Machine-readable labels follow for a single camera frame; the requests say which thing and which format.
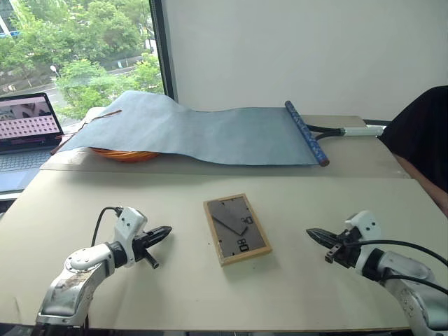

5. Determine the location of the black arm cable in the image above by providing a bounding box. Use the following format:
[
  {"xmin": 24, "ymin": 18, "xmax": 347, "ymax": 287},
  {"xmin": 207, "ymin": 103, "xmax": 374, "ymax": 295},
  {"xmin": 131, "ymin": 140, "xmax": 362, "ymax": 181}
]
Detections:
[
  {"xmin": 344, "ymin": 239, "xmax": 448, "ymax": 295},
  {"xmin": 91, "ymin": 206, "xmax": 122, "ymax": 248}
]

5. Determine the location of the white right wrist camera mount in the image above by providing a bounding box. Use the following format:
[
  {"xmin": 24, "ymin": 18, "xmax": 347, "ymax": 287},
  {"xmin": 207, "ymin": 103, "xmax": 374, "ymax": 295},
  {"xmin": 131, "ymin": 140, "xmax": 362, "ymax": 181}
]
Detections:
[{"xmin": 344, "ymin": 209, "xmax": 385, "ymax": 277}]

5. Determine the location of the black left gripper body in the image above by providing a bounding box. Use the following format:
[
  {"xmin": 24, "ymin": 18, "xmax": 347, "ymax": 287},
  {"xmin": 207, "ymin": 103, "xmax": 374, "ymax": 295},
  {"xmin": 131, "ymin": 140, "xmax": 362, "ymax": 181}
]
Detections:
[{"xmin": 132, "ymin": 230, "xmax": 162, "ymax": 270}]

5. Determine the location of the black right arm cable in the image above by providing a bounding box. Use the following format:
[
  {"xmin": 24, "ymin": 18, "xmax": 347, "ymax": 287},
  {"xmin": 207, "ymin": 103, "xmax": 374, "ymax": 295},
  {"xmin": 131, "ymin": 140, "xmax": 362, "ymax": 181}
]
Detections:
[{"xmin": 344, "ymin": 239, "xmax": 448, "ymax": 295}]

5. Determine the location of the orange round object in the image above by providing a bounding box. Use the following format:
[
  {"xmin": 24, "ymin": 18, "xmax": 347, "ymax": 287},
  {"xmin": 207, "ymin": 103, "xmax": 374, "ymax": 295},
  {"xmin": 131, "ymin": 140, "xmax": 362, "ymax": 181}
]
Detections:
[{"xmin": 88, "ymin": 146, "xmax": 162, "ymax": 165}]

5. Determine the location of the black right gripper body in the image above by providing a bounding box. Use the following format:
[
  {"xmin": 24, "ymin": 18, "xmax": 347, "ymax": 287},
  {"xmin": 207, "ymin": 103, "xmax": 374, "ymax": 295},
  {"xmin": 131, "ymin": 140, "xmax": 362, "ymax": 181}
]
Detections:
[{"xmin": 324, "ymin": 227, "xmax": 364, "ymax": 270}]

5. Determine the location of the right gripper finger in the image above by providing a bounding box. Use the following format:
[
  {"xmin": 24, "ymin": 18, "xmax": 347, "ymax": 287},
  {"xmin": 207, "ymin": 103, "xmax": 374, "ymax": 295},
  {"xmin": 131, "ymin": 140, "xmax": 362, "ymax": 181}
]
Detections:
[
  {"xmin": 306, "ymin": 227, "xmax": 338, "ymax": 242},
  {"xmin": 306, "ymin": 229, "xmax": 337, "ymax": 251}
]

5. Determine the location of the black window frame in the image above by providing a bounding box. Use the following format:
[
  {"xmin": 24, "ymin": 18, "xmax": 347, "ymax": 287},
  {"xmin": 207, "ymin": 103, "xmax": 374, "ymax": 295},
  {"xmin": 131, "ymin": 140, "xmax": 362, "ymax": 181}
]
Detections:
[{"xmin": 148, "ymin": 0, "xmax": 180, "ymax": 103}]

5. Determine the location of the black tool with white handle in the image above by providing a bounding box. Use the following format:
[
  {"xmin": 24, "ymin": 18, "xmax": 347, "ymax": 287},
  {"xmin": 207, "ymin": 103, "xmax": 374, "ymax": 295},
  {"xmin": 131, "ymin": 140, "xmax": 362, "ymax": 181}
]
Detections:
[{"xmin": 306, "ymin": 122, "xmax": 385, "ymax": 139}]

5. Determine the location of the person in black shirt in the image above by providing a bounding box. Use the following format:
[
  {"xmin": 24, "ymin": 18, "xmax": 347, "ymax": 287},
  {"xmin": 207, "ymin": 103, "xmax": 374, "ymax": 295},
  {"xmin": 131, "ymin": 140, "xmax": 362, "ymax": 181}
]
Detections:
[{"xmin": 377, "ymin": 85, "xmax": 448, "ymax": 211}]

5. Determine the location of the brown scroll string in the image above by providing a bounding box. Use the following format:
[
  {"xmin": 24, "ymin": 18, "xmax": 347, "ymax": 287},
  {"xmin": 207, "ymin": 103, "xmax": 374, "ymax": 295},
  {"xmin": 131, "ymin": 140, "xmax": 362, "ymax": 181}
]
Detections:
[{"xmin": 80, "ymin": 108, "xmax": 123, "ymax": 127}]

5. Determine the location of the open laptop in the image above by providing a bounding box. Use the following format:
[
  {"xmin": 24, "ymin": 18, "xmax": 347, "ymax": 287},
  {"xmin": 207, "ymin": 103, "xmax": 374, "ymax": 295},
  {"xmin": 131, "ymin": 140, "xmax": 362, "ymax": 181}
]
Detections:
[{"xmin": 0, "ymin": 92, "xmax": 66, "ymax": 194}]

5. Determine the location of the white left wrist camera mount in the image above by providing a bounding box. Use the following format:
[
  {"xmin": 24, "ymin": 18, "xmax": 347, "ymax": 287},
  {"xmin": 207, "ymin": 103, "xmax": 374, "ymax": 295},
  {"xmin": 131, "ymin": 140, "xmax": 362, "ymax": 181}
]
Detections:
[{"xmin": 113, "ymin": 206, "xmax": 148, "ymax": 269}]

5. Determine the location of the brown scroll rod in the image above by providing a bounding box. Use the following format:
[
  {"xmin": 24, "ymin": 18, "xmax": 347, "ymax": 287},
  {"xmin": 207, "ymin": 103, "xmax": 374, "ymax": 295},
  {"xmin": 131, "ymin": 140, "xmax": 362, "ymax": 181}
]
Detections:
[{"xmin": 50, "ymin": 129, "xmax": 88, "ymax": 156}]

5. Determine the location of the wooden tray with grey sandpaper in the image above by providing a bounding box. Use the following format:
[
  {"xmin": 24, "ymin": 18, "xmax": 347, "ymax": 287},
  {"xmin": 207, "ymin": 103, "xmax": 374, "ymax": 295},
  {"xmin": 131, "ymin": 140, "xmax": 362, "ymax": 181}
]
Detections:
[{"xmin": 202, "ymin": 192, "xmax": 274, "ymax": 268}]

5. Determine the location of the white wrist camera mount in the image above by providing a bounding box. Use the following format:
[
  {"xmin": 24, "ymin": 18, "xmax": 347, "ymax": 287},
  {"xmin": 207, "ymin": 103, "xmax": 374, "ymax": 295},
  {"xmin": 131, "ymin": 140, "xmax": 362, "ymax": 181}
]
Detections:
[
  {"xmin": 113, "ymin": 206, "xmax": 148, "ymax": 269},
  {"xmin": 344, "ymin": 209, "xmax": 385, "ymax": 277}
]

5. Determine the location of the blue paper scroll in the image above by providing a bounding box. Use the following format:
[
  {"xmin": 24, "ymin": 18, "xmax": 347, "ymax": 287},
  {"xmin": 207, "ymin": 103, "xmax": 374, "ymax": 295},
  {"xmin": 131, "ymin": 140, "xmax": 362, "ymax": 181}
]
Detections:
[{"xmin": 57, "ymin": 90, "xmax": 325, "ymax": 167}]

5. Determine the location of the blue patterned scroll rod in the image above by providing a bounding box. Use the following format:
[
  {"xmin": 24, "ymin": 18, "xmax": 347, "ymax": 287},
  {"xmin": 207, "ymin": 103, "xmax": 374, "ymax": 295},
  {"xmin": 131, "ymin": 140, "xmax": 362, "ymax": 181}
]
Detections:
[{"xmin": 283, "ymin": 100, "xmax": 331, "ymax": 167}]

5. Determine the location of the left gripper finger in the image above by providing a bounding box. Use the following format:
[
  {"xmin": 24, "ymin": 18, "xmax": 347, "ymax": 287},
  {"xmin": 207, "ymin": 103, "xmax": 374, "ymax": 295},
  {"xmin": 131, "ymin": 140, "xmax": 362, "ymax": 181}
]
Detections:
[
  {"xmin": 148, "ymin": 225, "xmax": 173, "ymax": 240},
  {"xmin": 150, "ymin": 230, "xmax": 173, "ymax": 247}
]

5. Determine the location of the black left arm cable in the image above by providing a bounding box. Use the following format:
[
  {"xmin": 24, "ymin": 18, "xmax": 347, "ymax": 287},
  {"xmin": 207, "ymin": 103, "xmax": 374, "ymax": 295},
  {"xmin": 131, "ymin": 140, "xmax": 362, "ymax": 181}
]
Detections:
[{"xmin": 91, "ymin": 206, "xmax": 122, "ymax": 248}]

